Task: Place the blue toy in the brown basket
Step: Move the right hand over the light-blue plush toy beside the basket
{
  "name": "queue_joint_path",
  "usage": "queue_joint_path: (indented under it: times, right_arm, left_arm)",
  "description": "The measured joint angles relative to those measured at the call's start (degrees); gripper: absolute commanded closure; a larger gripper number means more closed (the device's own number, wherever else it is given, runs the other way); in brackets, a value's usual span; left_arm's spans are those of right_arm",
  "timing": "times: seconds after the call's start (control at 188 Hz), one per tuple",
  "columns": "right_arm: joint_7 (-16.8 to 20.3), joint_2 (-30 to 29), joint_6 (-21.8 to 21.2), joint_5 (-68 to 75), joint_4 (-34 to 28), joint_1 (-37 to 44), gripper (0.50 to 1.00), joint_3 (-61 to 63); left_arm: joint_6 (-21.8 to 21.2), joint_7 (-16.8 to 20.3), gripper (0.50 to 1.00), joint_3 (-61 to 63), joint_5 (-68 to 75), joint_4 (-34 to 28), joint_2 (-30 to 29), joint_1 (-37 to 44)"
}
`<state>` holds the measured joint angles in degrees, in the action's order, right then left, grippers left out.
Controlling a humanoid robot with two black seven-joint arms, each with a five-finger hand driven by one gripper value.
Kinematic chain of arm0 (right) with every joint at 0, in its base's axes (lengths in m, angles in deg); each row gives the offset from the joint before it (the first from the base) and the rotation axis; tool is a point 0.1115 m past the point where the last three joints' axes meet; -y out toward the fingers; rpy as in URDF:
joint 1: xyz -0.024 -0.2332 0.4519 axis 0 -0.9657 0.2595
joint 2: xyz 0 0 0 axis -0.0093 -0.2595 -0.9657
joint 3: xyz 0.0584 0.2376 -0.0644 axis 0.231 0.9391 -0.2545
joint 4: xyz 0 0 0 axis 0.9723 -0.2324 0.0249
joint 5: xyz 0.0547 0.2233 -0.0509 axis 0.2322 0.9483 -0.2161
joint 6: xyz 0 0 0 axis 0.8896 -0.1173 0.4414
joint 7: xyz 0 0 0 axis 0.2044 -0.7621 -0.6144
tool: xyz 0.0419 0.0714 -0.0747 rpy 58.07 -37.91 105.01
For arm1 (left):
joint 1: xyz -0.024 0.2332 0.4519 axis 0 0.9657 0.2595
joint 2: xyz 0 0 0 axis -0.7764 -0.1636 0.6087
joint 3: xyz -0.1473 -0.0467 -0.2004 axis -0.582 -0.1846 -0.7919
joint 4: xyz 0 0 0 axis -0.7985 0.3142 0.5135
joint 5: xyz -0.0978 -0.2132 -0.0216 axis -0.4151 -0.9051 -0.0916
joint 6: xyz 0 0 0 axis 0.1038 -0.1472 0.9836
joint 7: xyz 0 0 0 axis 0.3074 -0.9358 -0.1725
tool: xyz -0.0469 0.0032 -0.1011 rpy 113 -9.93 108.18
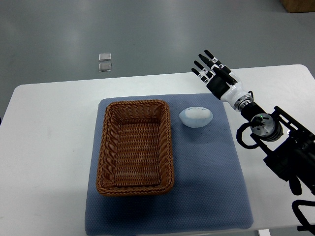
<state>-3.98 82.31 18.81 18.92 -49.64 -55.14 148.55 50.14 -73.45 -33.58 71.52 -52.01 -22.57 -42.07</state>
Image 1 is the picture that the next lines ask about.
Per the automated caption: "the brown cardboard box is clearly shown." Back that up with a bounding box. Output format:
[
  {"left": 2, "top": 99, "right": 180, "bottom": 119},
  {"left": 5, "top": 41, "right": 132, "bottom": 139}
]
[{"left": 280, "top": 0, "right": 315, "bottom": 13}]

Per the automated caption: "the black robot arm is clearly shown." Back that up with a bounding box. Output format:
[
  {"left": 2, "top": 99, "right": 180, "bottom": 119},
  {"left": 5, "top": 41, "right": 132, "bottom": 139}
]
[{"left": 192, "top": 50, "right": 315, "bottom": 196}]

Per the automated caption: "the brown wicker basket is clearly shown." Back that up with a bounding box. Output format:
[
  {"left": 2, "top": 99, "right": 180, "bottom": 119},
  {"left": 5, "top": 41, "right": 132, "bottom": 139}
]
[{"left": 95, "top": 99, "right": 174, "bottom": 197}]

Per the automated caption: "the black cable loop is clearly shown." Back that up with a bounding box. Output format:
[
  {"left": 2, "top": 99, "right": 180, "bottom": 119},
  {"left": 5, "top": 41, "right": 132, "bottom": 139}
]
[{"left": 291, "top": 199, "right": 315, "bottom": 232}]

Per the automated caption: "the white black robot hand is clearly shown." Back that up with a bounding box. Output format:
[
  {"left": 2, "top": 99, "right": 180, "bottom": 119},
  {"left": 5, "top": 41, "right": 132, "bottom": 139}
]
[{"left": 191, "top": 50, "right": 247, "bottom": 103}]

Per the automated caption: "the white table leg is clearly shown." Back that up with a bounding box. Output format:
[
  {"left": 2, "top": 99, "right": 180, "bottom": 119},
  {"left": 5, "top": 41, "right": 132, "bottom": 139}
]
[{"left": 257, "top": 229, "right": 271, "bottom": 236}]

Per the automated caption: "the light blue plush toy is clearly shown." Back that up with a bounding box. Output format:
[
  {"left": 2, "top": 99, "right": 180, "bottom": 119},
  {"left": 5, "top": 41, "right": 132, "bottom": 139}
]
[{"left": 179, "top": 106, "right": 213, "bottom": 128}]

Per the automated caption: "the upper metal floor plate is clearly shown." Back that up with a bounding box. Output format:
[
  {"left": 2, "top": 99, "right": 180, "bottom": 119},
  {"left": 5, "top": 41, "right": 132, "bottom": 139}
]
[{"left": 98, "top": 53, "right": 111, "bottom": 61}]

